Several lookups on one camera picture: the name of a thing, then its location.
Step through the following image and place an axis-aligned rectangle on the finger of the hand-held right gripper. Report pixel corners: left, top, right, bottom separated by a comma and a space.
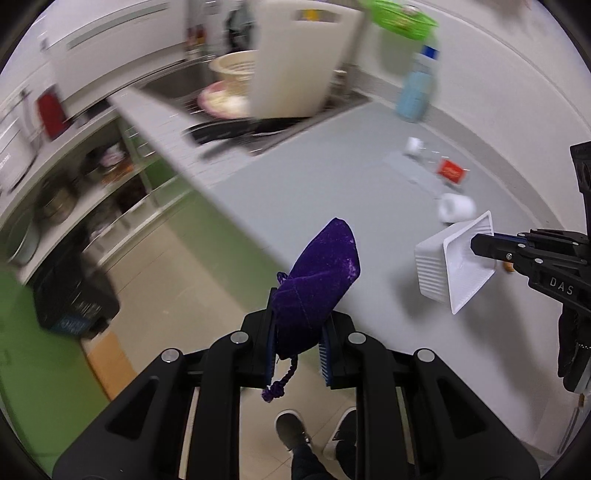
470, 234, 591, 269
493, 229, 591, 254

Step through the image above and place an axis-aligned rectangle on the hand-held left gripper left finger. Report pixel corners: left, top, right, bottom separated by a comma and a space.
52, 308, 279, 480

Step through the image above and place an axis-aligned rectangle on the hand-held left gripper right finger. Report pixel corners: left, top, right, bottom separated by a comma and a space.
318, 311, 541, 480

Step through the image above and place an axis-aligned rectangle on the white plastic tray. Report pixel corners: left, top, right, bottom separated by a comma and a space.
414, 211, 497, 315

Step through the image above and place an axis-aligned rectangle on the purple velvet pouch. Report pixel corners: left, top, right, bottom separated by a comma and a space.
262, 217, 361, 402

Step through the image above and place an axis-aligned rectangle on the black trash bin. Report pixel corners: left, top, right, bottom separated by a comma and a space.
33, 251, 121, 341

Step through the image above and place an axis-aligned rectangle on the person's right hand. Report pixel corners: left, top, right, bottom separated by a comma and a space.
556, 305, 591, 394

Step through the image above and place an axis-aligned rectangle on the white cup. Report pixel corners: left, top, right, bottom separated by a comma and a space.
438, 194, 476, 225

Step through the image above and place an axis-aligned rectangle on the person's right shoe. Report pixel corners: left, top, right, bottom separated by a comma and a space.
323, 407, 358, 462

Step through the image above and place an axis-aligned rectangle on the person's shoe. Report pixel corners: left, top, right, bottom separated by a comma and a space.
323, 407, 358, 462
274, 411, 311, 455

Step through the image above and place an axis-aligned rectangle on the person's left shoe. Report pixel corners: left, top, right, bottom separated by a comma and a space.
274, 411, 311, 455

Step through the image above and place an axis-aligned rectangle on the clear plastic bottle red label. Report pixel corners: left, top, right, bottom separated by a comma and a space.
404, 137, 470, 186

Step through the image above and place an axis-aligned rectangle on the person's left leg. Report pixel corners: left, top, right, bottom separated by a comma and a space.
291, 440, 334, 480

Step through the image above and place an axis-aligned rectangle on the blue-capped detergent bottle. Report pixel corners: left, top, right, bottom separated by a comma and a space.
396, 45, 440, 123

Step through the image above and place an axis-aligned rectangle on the open white shelf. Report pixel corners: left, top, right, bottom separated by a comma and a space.
0, 108, 195, 282

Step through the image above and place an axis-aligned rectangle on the pink bowl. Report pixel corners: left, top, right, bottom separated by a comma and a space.
197, 80, 253, 119

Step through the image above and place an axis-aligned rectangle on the metal pot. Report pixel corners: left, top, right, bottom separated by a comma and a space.
34, 185, 80, 225

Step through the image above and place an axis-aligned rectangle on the green plastic basket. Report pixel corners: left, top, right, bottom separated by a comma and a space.
365, 0, 439, 40

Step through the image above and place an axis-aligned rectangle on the white cutting board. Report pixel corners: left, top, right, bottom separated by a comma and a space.
249, 0, 365, 119

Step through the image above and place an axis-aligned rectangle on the beige plastic colander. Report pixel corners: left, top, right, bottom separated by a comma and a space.
209, 50, 258, 93

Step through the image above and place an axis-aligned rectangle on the steel kitchen sink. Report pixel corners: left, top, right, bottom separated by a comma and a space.
139, 58, 372, 157

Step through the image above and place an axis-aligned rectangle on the red container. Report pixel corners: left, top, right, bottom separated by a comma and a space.
37, 90, 68, 141

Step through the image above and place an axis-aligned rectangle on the white dishwasher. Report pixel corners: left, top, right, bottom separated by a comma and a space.
28, 0, 191, 112

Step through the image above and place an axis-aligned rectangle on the black-handled kitchen knife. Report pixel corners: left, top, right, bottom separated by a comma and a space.
182, 117, 319, 149

